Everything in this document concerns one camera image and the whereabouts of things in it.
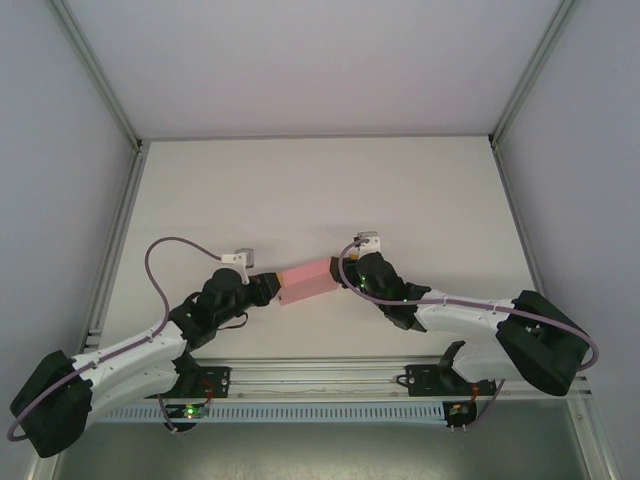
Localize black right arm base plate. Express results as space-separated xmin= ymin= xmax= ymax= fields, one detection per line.
xmin=405 ymin=364 xmax=497 ymax=398

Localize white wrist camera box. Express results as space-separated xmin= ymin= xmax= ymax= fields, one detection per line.
xmin=218 ymin=245 xmax=257 ymax=285
xmin=353 ymin=230 xmax=384 ymax=254

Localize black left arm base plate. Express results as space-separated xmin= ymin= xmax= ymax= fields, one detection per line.
xmin=140 ymin=365 xmax=232 ymax=400

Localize aluminium lower frame strut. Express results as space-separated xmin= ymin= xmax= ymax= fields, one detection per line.
xmin=27 ymin=452 xmax=64 ymax=480
xmin=567 ymin=394 xmax=619 ymax=480

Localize pink paper box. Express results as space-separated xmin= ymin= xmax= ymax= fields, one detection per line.
xmin=278 ymin=257 xmax=339 ymax=305

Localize aluminium frame post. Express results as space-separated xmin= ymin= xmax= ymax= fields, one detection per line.
xmin=488 ymin=0 xmax=577 ymax=151
xmin=49 ymin=0 xmax=146 ymax=154

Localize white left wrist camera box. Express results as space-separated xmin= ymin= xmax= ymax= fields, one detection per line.
xmin=218 ymin=245 xmax=257 ymax=285

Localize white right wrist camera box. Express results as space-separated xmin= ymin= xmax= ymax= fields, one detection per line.
xmin=353 ymin=230 xmax=384 ymax=254

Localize left circuit board green light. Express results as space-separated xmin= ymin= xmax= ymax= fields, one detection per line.
xmin=167 ymin=404 xmax=209 ymax=420

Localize grey slotted cable duct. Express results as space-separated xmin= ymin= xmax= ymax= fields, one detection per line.
xmin=92 ymin=403 xmax=446 ymax=424

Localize aluminium mounting rail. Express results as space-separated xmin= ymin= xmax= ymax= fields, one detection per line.
xmin=139 ymin=357 xmax=594 ymax=401

